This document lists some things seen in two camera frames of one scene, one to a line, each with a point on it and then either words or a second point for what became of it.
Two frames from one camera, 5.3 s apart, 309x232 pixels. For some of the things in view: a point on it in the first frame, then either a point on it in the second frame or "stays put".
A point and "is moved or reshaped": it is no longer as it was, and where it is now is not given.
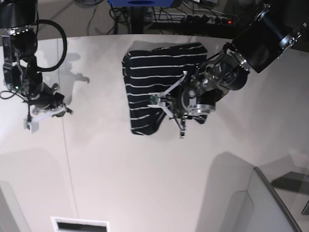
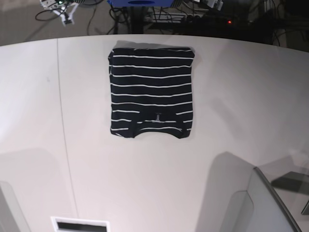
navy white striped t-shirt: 154,72 is moved or reshaped
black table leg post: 137,20 stays put
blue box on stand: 141,3 stays put
